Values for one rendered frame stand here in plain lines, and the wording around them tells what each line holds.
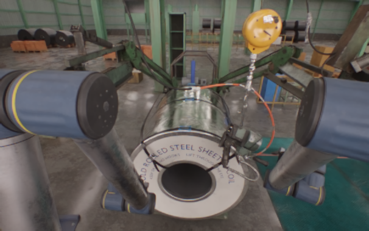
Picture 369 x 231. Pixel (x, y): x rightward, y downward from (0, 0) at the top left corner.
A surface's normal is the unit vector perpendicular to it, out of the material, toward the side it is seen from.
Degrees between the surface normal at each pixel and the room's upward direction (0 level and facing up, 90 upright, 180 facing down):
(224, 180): 90
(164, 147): 90
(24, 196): 84
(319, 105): 56
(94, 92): 84
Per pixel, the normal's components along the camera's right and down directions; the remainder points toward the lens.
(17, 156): 0.82, 0.19
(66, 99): -0.09, -0.08
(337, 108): -0.37, -0.11
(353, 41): -0.08, 0.45
